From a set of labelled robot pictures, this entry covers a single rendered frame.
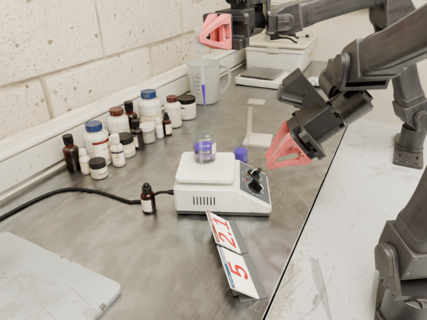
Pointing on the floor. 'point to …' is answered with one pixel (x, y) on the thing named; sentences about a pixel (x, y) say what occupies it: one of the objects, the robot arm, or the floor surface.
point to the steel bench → (267, 238)
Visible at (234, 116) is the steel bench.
